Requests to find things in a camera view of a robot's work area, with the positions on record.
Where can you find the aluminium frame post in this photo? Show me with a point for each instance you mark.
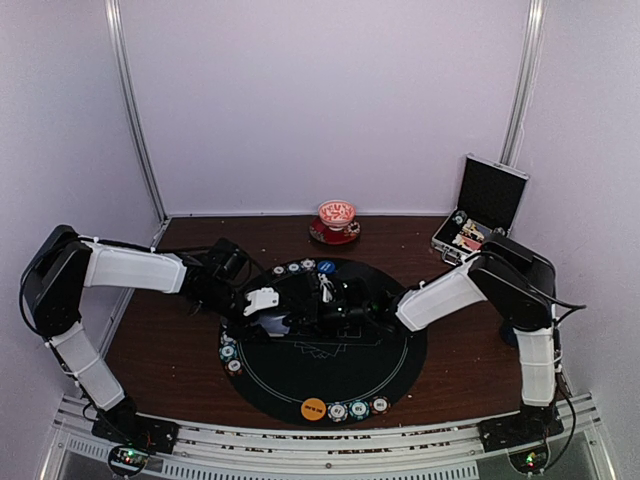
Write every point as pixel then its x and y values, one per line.
pixel 525 80
pixel 118 41

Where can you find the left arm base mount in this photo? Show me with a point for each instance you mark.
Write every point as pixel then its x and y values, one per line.
pixel 137 438

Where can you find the dark blue mug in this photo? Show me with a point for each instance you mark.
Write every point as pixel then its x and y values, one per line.
pixel 508 336

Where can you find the right aluminium frame post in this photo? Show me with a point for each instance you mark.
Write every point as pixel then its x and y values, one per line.
pixel 525 80

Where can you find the red playing card deck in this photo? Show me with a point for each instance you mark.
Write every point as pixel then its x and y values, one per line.
pixel 466 243

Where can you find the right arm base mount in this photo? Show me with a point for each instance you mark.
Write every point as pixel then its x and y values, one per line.
pixel 525 435

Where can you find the red patterned bowl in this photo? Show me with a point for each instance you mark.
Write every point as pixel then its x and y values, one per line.
pixel 336 214

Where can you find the blue small blind button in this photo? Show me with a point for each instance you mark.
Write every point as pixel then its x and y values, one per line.
pixel 326 267

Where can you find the green chip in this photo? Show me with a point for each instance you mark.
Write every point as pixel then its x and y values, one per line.
pixel 359 410
pixel 228 352
pixel 293 268

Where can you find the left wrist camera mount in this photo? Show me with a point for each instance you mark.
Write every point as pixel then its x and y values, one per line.
pixel 260 299

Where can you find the orange chip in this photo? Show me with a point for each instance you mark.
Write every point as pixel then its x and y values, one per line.
pixel 278 270
pixel 234 367
pixel 379 405

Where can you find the chip roll in case left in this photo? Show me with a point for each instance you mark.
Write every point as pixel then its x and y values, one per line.
pixel 459 218

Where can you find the left aluminium frame post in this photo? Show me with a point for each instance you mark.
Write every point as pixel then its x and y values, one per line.
pixel 118 41

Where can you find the grey card deck box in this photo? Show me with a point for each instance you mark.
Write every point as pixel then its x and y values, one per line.
pixel 274 325

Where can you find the round black poker mat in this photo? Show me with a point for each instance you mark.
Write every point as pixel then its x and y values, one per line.
pixel 280 373

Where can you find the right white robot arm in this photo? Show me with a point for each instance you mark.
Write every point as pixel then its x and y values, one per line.
pixel 516 281

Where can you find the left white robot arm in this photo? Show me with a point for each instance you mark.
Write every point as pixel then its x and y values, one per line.
pixel 72 278

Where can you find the red floral saucer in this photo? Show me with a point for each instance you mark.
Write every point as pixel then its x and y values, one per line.
pixel 326 235

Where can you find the aluminium poker case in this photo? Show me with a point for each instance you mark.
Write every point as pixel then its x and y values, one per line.
pixel 490 194

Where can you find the playing card deck in case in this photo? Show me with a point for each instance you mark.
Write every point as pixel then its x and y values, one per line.
pixel 475 230

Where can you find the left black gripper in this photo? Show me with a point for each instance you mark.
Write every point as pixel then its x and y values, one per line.
pixel 242 326

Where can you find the orange big blind button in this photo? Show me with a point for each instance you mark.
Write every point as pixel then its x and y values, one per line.
pixel 313 409

